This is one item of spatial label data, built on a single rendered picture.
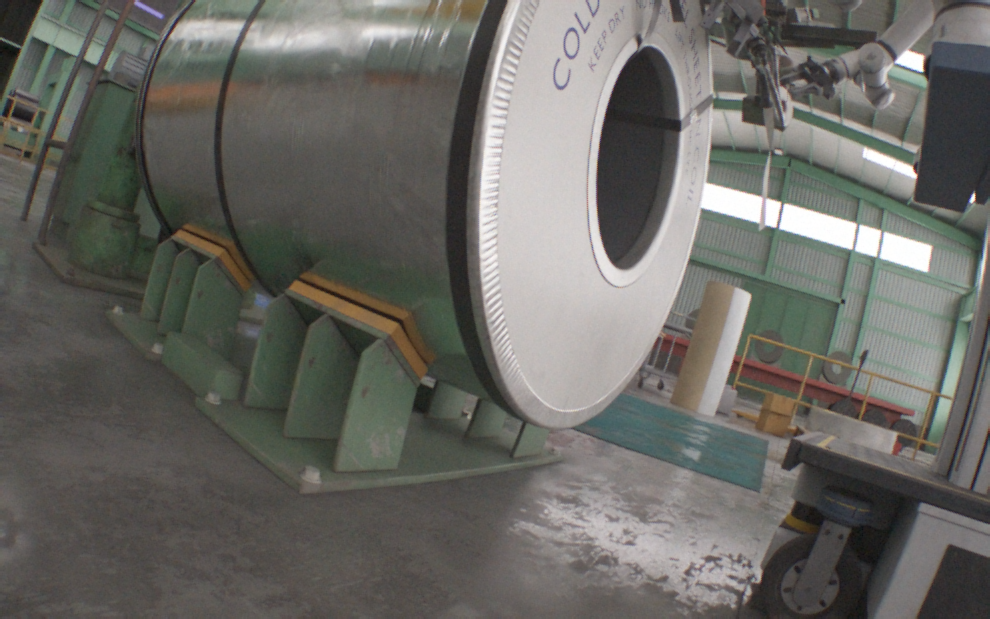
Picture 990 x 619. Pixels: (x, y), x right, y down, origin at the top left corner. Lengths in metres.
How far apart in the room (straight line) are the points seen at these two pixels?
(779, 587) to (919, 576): 0.25
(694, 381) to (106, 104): 5.41
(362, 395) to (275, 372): 0.30
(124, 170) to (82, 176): 0.78
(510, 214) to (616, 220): 0.70
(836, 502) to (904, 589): 0.19
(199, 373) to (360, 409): 0.42
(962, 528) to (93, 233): 2.47
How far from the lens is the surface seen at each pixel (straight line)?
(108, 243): 2.23
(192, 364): 1.28
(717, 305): 5.95
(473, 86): 0.76
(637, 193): 1.52
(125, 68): 3.30
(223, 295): 1.49
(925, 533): 0.91
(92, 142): 3.03
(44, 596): 0.59
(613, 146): 1.57
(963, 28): 1.16
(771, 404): 6.14
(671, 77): 1.42
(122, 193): 2.27
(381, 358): 0.99
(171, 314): 1.60
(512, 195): 0.82
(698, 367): 5.91
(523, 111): 0.81
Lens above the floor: 0.37
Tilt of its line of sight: 1 degrees up
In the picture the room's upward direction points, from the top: 18 degrees clockwise
